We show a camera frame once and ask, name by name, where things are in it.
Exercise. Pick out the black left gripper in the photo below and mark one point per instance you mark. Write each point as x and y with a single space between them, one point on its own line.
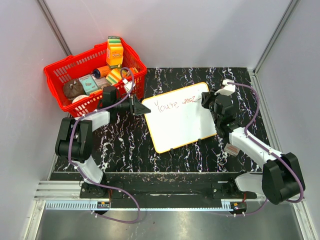
139 108

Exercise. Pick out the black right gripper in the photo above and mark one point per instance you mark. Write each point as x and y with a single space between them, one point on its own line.
206 97

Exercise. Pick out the yellow framed whiteboard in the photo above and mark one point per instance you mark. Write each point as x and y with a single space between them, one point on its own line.
176 120

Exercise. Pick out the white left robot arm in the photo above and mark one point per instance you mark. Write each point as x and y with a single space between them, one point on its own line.
75 136

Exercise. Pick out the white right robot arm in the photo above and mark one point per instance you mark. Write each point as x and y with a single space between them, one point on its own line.
281 178

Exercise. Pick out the orange snack packet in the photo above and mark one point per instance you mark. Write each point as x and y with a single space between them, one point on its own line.
132 70

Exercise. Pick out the yellow green sponge pack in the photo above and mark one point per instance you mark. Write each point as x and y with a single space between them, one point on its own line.
114 76

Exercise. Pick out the orange cylindrical bottle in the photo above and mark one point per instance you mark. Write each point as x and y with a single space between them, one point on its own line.
101 72

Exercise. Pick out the teal small box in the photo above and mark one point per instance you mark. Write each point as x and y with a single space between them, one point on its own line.
88 83

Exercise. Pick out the white round lid container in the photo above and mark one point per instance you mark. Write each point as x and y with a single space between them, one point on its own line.
80 97

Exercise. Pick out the orange sponge daddy box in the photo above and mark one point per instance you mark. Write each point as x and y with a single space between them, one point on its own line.
114 52

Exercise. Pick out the red plastic shopping basket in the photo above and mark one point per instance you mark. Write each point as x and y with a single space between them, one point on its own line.
74 67

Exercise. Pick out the brown round bread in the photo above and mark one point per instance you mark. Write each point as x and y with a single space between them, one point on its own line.
73 88

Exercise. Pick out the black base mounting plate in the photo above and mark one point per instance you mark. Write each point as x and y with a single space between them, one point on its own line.
167 190

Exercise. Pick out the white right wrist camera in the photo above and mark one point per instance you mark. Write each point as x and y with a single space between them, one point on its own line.
228 87

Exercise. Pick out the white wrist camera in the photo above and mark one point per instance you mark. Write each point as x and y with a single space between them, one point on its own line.
228 87
128 85

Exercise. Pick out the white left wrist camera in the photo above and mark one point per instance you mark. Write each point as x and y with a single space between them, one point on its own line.
128 85

